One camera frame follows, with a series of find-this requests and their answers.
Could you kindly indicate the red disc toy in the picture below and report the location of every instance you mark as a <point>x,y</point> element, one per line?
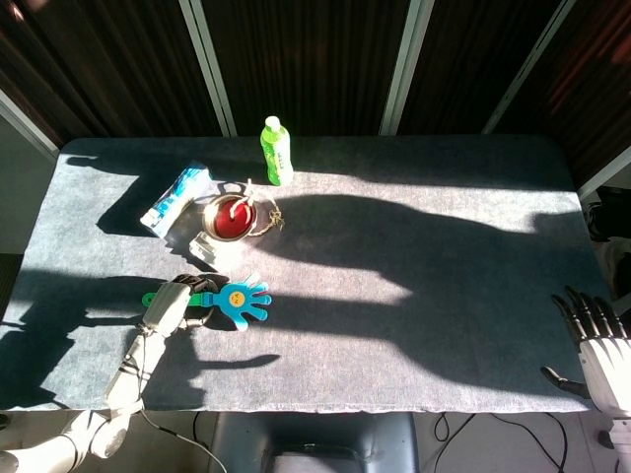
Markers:
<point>231,222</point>

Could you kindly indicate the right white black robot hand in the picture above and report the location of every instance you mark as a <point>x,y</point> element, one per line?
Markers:
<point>606,369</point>

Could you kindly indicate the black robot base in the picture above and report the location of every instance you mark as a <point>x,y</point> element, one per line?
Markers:
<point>315,438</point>

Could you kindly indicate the grey felt table cloth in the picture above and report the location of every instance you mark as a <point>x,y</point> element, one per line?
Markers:
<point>345,320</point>

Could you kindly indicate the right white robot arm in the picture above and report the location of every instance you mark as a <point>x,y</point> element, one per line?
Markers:
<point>621,436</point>

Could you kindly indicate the blue white tissue pack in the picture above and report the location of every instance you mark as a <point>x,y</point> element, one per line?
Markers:
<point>172,202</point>

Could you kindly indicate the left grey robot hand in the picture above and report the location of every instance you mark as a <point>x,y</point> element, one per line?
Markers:
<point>167,308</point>

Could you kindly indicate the black bag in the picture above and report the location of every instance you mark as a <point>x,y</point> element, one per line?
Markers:
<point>611,212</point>

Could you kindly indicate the blue hand clapper toy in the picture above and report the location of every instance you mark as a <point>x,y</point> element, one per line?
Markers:
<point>241,300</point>

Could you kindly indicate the metal bowl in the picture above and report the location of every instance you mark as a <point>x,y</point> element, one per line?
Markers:
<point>211,230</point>

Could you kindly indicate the green drink bottle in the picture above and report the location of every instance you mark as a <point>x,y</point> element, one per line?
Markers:
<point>276,153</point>

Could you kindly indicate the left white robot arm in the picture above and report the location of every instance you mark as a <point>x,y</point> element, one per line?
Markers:
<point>133,364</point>

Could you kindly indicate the white partition frame post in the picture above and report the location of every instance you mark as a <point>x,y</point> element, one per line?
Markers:
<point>209,69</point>
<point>606,170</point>
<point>527,69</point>
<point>24,125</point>
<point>404,69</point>

